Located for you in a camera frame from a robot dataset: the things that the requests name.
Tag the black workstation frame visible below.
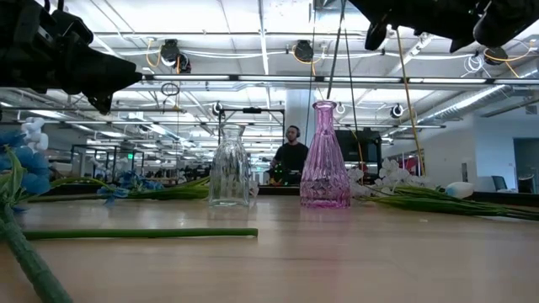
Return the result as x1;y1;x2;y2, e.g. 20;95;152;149
216;107;286;186

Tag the thin black hanging cable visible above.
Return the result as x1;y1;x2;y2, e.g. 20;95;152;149
304;0;317;146

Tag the thick black hanging cable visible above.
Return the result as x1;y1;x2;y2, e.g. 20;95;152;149
326;0;349;101

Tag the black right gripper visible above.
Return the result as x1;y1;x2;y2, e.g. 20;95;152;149
349;0;489;54

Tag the long light bar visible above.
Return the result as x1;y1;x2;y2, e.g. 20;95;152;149
142;74;539;86

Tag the yellow hanging cable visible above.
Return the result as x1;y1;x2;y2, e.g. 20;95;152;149
394;27;427;177

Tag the white flower bunch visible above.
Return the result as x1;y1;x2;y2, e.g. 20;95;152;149
348;157;539;223

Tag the large-bloom blue flower bunch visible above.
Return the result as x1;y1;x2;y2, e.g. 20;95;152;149
0;129;73;303

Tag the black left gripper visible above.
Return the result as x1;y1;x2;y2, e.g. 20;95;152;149
41;8;143;115

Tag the pink glass vase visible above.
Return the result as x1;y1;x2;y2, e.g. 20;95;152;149
299;99;352;209

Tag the clear glass vase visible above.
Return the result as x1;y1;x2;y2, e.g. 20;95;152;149
209;124;253;207

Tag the dark office chair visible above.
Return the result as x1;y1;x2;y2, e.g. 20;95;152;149
491;174;510;193

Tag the person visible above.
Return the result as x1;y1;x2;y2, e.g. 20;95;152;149
269;125;311;186

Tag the black monitor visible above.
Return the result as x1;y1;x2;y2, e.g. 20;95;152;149
334;128;383;174

